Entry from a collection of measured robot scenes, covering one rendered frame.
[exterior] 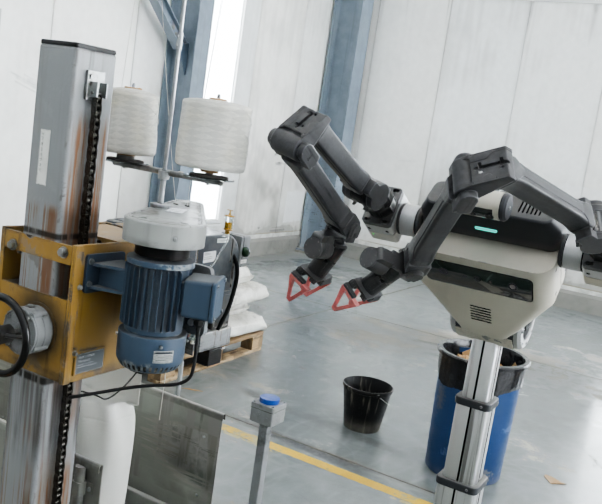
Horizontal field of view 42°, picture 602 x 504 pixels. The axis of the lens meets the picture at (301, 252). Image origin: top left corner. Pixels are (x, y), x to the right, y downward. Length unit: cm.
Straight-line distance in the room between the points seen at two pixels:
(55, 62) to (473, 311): 126
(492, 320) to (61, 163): 121
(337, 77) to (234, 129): 896
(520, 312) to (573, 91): 784
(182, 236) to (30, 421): 57
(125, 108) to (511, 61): 846
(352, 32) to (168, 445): 856
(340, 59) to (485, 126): 215
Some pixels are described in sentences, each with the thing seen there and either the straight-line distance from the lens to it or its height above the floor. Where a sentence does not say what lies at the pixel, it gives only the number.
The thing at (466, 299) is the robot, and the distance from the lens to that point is 220.
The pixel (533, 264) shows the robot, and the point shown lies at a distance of 205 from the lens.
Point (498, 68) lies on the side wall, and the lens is 1015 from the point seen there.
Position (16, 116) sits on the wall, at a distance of 681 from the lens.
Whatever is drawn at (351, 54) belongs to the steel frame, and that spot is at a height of 271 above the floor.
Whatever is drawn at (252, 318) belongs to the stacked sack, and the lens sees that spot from 566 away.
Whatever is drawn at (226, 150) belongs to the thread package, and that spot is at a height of 158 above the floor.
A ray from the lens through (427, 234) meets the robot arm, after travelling 182.
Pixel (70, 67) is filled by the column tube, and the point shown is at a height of 171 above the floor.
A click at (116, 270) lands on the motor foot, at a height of 129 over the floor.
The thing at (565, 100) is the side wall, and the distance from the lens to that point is 990.
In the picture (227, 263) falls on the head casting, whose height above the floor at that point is 126.
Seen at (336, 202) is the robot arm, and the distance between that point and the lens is 196.
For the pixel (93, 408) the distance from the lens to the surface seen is 232.
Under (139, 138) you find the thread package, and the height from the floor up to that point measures 157.
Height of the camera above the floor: 165
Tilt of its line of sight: 9 degrees down
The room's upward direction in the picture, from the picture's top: 8 degrees clockwise
